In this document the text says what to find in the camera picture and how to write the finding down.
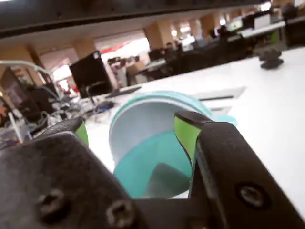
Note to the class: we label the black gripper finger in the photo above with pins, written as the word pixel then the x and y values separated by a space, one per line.
pixel 52 176
pixel 233 176

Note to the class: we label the teal whale-shaped bin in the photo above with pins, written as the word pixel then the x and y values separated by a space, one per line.
pixel 143 114

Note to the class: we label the black computer monitor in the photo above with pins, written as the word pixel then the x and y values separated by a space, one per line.
pixel 90 74

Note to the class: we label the black keyboard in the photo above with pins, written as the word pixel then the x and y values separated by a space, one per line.
pixel 122 91

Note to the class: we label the white curved pipe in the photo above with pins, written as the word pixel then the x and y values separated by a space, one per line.
pixel 19 62

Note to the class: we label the black lumpy object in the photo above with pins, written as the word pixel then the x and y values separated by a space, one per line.
pixel 271 59

